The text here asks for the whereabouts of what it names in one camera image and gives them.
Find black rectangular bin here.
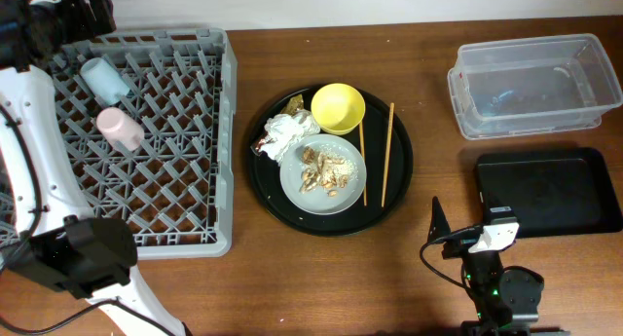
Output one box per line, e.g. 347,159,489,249
474,147,622,239

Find grey plate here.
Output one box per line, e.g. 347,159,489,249
279,133,367,215

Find food scraps on plate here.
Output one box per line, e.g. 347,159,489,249
299,146,357,197

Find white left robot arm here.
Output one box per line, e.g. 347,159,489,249
1,0,189,335

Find clear plastic bin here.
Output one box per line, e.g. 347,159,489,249
447,33,622,140

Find yellow plastic bowl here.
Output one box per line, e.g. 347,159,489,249
311,83,366,135

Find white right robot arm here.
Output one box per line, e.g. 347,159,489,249
419,197,568,336

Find wooden chopstick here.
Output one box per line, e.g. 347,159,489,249
381,102,395,208
358,121,369,207

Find pink plastic cup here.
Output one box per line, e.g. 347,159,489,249
95,107,145,151

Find blue plastic cup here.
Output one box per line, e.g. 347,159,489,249
80,57,130,105

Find crumpled white tissue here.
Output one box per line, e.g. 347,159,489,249
251,109,320,165

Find gold coffee sachet wrapper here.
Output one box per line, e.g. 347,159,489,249
280,94,304,116

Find round black tray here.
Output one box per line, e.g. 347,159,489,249
245,91,414,237

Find grey dishwasher rack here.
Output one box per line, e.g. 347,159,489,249
1,28,238,260

